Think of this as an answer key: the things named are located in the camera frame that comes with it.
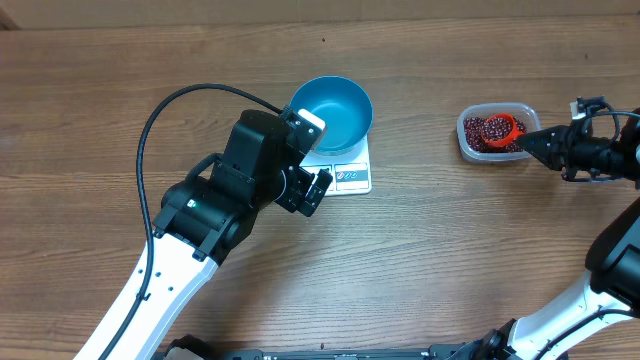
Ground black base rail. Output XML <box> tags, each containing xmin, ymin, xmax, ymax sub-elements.
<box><xmin>154</xmin><ymin>334</ymin><xmax>569</xmax><ymax>360</ymax></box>

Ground clear plastic food container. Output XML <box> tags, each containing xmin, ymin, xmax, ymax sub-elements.
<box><xmin>457</xmin><ymin>102</ymin><xmax>541</xmax><ymax>163</ymax></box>

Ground orange scoop with blue handle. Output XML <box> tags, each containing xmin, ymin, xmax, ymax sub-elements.
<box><xmin>480</xmin><ymin>113</ymin><xmax>526</xmax><ymax>149</ymax></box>

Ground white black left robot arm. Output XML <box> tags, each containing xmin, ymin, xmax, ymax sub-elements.
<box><xmin>77</xmin><ymin>109</ymin><xmax>332</xmax><ymax>359</ymax></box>

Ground white digital kitchen scale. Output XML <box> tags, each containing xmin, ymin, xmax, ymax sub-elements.
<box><xmin>301</xmin><ymin>136</ymin><xmax>373</xmax><ymax>196</ymax></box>

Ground teal blue bowl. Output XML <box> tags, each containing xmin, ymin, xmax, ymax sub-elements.
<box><xmin>289</xmin><ymin>75</ymin><xmax>374</xmax><ymax>155</ymax></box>

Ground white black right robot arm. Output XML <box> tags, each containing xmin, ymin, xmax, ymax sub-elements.
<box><xmin>468</xmin><ymin>97</ymin><xmax>639</xmax><ymax>360</ymax></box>

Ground red beans in container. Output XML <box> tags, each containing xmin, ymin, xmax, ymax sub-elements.
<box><xmin>463</xmin><ymin>117</ymin><xmax>521</xmax><ymax>153</ymax></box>

